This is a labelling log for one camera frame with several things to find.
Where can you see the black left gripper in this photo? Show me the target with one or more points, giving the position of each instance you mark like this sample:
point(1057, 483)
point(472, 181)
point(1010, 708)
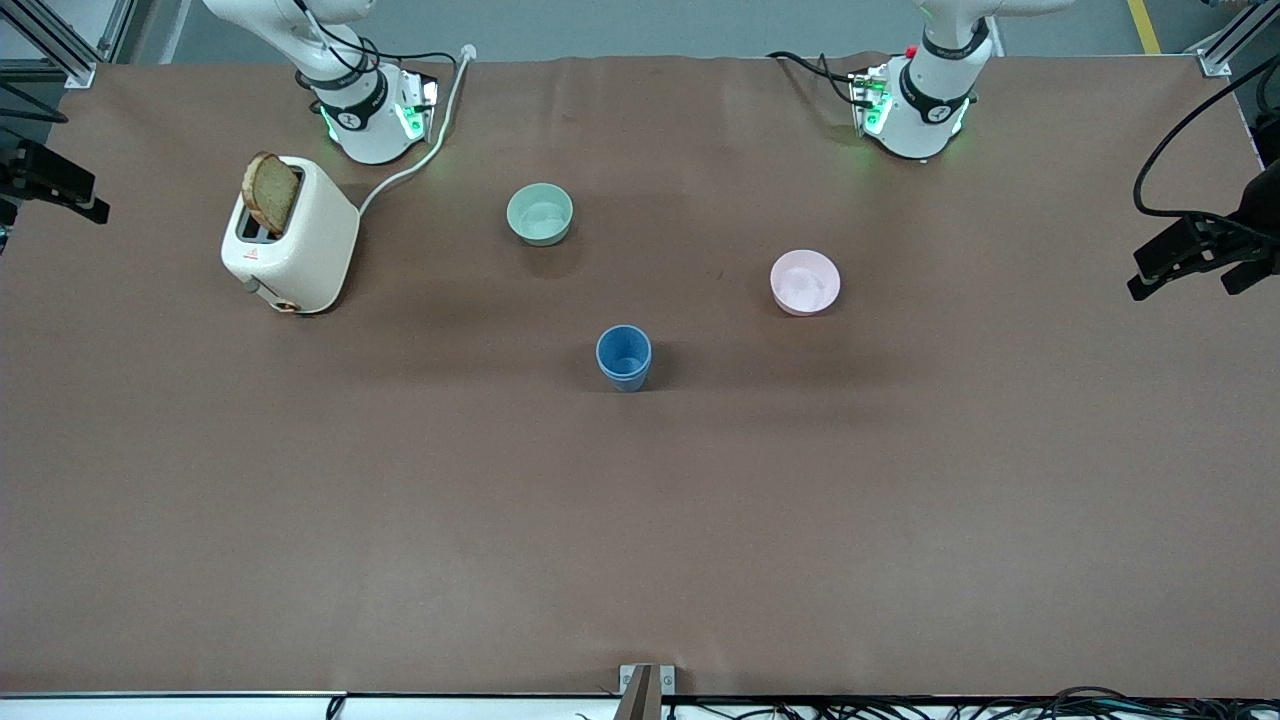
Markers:
point(1252, 226)

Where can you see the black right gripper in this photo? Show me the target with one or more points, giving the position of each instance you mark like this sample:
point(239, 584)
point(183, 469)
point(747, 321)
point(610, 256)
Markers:
point(22, 166)

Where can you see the blue plastic cup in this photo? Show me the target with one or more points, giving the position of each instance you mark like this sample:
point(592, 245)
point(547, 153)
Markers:
point(624, 352)
point(625, 385)

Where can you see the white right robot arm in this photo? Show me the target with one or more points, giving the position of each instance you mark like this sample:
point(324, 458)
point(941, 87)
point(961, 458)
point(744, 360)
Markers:
point(365, 130)

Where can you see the brown bread slice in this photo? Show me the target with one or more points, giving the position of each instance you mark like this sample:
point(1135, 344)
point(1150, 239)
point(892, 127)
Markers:
point(270, 195)

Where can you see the cream white toaster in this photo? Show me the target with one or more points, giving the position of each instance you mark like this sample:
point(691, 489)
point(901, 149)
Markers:
point(305, 250)

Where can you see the pink bowl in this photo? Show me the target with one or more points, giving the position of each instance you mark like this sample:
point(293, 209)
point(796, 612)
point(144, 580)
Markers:
point(805, 283)

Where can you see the green bowl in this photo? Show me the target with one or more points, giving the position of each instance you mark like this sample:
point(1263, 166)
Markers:
point(540, 215)

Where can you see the brown table mat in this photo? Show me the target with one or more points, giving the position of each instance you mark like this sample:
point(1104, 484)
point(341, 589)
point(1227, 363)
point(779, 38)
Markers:
point(640, 550)

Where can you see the aluminium frame profile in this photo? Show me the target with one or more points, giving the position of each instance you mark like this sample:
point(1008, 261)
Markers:
point(70, 50)
point(1235, 40)

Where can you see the metal bracket with brown post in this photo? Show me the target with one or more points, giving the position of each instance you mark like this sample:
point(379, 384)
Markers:
point(645, 690)

